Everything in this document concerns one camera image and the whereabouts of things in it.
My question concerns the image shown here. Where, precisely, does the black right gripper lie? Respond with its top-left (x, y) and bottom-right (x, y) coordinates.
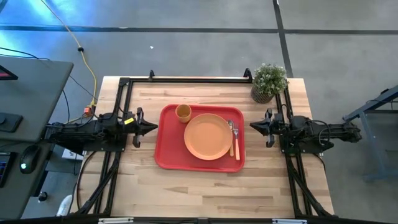
top-left (249, 108), bottom-right (287, 149)

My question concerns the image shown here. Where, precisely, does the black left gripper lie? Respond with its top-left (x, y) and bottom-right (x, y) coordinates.
top-left (122, 107), bottom-right (159, 149)

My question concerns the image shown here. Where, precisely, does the red plastic tray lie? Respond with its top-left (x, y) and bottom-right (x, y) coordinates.
top-left (154, 103), bottom-right (246, 174)

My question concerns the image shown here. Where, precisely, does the fork with orange handle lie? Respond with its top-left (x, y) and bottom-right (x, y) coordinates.
top-left (232, 121), bottom-right (241, 162)

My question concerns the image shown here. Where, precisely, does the orange cup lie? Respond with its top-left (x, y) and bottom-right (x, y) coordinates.
top-left (175, 103), bottom-right (193, 124)

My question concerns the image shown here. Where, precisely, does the spoon with orange handle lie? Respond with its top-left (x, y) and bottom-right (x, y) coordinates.
top-left (227, 119), bottom-right (235, 157)

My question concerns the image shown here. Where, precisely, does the orange plate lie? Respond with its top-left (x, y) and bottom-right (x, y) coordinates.
top-left (183, 113), bottom-right (234, 162)

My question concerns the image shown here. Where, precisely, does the grey ribbed plant pot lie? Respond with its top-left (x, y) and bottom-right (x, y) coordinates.
top-left (250, 84), bottom-right (276, 105)

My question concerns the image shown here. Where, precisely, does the green artificial plant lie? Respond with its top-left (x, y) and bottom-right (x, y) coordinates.
top-left (252, 62), bottom-right (290, 96)

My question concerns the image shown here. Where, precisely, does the grey desk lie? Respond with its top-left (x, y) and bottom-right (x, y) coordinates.
top-left (0, 55), bottom-right (75, 220)

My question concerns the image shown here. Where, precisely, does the black computer mouse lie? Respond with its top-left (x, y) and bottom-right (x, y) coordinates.
top-left (19, 144), bottom-right (42, 175)

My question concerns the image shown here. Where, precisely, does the black desk device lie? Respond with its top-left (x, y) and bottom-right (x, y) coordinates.
top-left (0, 112), bottom-right (24, 134)

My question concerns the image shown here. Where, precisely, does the black keyboard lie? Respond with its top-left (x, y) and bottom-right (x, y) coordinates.
top-left (0, 151), bottom-right (14, 188)

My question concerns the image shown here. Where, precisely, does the dark screen with red glow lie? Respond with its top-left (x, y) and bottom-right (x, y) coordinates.
top-left (0, 64), bottom-right (19, 82)

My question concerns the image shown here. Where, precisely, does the black aluminium table frame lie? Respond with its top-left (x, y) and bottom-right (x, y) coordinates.
top-left (70, 67), bottom-right (336, 224)

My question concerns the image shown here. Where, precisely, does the yellow cable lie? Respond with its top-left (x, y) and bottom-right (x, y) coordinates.
top-left (40, 0), bottom-right (98, 124)

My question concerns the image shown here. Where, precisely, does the black floor cable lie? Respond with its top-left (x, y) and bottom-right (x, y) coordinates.
top-left (0, 46), bottom-right (98, 101)

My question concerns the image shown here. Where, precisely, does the silver metal bracket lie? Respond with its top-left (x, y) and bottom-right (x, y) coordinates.
top-left (272, 218), bottom-right (308, 224)
top-left (98, 217), bottom-right (135, 224)

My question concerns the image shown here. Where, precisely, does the blue-grey metal table frame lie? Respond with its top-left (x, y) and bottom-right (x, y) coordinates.
top-left (342, 85), bottom-right (398, 184)

